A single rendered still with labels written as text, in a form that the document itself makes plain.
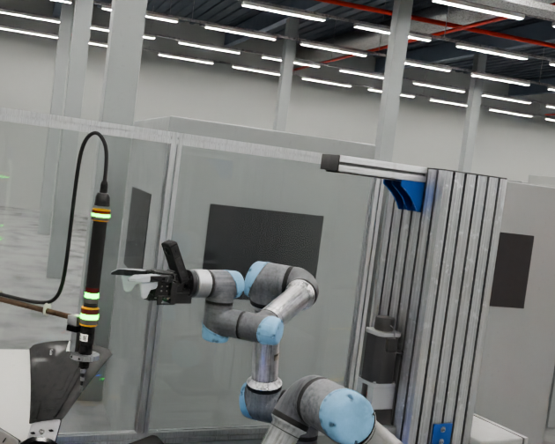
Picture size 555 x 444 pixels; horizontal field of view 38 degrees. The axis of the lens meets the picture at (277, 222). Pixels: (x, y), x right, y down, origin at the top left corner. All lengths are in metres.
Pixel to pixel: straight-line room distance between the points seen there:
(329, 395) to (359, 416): 0.08
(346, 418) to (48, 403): 0.77
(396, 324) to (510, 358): 3.92
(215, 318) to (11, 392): 0.62
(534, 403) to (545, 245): 1.21
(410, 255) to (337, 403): 0.74
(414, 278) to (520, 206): 3.83
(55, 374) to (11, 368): 0.26
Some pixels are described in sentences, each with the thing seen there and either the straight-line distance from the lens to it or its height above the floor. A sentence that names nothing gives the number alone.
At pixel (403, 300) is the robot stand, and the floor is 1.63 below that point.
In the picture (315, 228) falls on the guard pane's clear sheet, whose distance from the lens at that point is 3.07.
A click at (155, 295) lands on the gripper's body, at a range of 2.07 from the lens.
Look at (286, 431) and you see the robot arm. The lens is 1.98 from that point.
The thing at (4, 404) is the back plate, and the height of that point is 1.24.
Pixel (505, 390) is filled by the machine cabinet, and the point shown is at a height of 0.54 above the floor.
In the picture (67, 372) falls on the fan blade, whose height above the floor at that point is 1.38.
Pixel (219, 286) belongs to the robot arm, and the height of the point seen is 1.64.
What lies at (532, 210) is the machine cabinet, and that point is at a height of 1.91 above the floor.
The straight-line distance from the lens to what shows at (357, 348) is 3.25.
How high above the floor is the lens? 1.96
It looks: 4 degrees down
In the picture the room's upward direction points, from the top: 7 degrees clockwise
